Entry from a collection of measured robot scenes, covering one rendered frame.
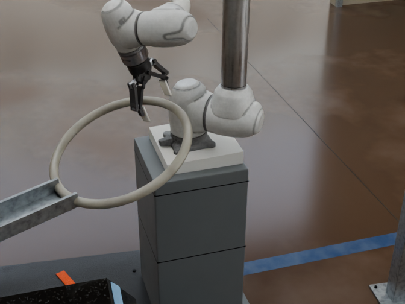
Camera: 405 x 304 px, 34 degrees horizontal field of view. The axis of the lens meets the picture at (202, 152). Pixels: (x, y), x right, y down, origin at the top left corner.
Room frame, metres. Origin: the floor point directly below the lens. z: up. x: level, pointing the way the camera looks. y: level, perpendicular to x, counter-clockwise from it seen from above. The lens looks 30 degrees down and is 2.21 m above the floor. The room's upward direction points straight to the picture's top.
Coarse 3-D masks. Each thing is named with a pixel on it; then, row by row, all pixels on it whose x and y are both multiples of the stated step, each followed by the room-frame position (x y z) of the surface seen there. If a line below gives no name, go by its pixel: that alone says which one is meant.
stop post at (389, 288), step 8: (400, 216) 2.44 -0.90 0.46; (400, 224) 2.43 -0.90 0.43; (400, 232) 2.41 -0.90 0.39; (400, 240) 2.40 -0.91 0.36; (400, 248) 2.39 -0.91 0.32; (392, 256) 2.44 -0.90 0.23; (400, 256) 2.38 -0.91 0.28; (392, 264) 2.43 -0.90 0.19; (400, 264) 2.37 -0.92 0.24; (392, 272) 2.42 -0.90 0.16; (400, 272) 2.37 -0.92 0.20; (392, 280) 2.40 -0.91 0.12; (400, 280) 2.37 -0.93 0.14; (376, 288) 2.46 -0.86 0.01; (384, 288) 2.46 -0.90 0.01; (392, 288) 2.39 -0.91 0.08; (400, 288) 2.37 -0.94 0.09; (376, 296) 2.41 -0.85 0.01; (384, 296) 2.41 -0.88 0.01; (392, 296) 2.38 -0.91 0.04; (400, 296) 2.37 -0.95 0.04
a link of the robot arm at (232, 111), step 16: (224, 0) 2.34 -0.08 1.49; (240, 0) 2.32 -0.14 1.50; (224, 16) 2.34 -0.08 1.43; (240, 16) 2.32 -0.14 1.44; (224, 32) 2.34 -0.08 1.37; (240, 32) 2.32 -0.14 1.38; (224, 48) 2.33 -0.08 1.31; (240, 48) 2.32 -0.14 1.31; (224, 64) 2.33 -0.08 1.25; (240, 64) 2.31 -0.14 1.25; (224, 80) 2.32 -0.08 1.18; (240, 80) 2.31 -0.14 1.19; (224, 96) 2.29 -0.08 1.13; (240, 96) 2.29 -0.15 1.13; (208, 112) 2.32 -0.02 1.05; (224, 112) 2.28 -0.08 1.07; (240, 112) 2.26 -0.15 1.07; (256, 112) 2.28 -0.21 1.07; (208, 128) 2.31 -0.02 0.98; (224, 128) 2.28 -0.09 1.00; (240, 128) 2.25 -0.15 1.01; (256, 128) 2.26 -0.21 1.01
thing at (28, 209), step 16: (32, 192) 1.69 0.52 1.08; (48, 192) 1.73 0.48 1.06; (0, 208) 1.62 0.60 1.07; (16, 208) 1.65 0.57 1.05; (32, 208) 1.65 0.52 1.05; (48, 208) 1.60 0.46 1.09; (64, 208) 1.64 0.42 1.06; (0, 224) 1.51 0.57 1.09; (16, 224) 1.53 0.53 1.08; (32, 224) 1.57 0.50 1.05; (0, 240) 1.50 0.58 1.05
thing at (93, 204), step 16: (144, 96) 2.06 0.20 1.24; (96, 112) 2.05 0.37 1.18; (176, 112) 1.94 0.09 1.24; (80, 128) 2.00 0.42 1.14; (64, 144) 1.93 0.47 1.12; (176, 160) 1.72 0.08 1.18; (160, 176) 1.67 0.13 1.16; (64, 192) 1.70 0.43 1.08; (144, 192) 1.63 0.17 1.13; (96, 208) 1.63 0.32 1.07
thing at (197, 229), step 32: (160, 192) 2.19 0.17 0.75; (192, 192) 2.23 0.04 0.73; (224, 192) 2.27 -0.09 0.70; (160, 224) 2.19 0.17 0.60; (192, 224) 2.23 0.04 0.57; (224, 224) 2.27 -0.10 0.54; (160, 256) 2.19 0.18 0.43; (192, 256) 2.23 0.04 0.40; (224, 256) 2.27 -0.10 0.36; (160, 288) 2.18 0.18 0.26; (192, 288) 2.23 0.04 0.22; (224, 288) 2.27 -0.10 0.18
